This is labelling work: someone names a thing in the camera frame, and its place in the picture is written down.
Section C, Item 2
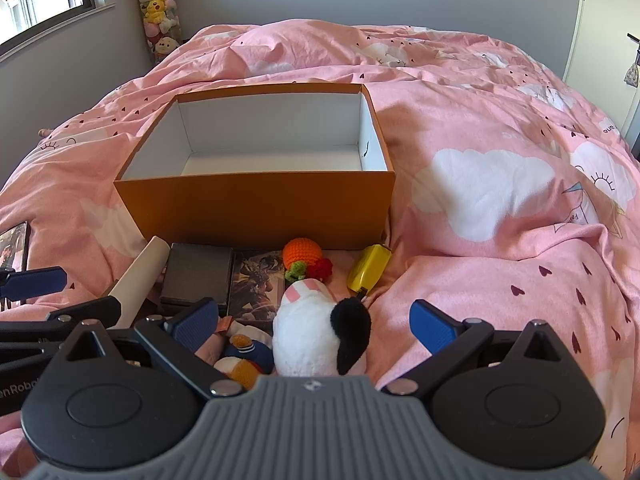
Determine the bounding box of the white black plush dog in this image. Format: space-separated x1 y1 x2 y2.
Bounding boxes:
272 278 372 377

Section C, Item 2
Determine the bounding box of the pink patterned duvet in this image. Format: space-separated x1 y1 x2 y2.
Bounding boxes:
1 20 639 479

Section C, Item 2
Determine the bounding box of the brown plush sailor dog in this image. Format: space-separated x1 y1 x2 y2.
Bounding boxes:
195 316 274 390

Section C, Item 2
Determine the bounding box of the white door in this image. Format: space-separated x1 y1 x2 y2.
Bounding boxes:
564 0 639 145

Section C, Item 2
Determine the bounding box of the white long box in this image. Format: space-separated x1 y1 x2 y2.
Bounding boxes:
108 236 170 328

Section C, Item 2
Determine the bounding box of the black box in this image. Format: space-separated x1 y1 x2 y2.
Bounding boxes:
160 243 234 316

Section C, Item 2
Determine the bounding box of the photo card book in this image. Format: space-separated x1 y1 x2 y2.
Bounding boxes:
228 252 285 334

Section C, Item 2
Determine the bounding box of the orange cardboard storage box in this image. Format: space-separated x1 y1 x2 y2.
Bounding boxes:
114 82 396 250

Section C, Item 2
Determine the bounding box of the yellow tape measure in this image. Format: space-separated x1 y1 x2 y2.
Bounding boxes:
346 244 392 299

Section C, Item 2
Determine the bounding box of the orange crochet fruit keychain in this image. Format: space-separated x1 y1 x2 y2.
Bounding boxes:
282 237 333 283

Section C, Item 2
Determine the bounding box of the door handle with charm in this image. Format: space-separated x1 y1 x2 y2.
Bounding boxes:
622 32 640 87

